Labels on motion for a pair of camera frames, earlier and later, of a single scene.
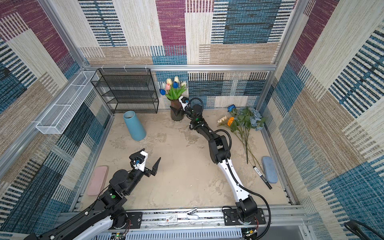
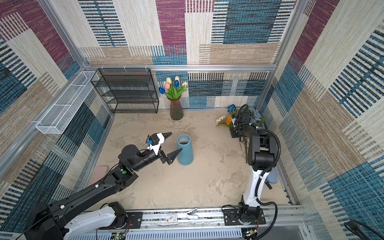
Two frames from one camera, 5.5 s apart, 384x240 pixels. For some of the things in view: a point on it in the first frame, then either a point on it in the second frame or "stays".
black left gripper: [147, 172] to [169, 158]
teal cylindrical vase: [137, 131] to [185, 157]
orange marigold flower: [230, 121] stays
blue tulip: [162, 91] stays
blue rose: [230, 107] stays
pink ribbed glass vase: [176, 103] stays
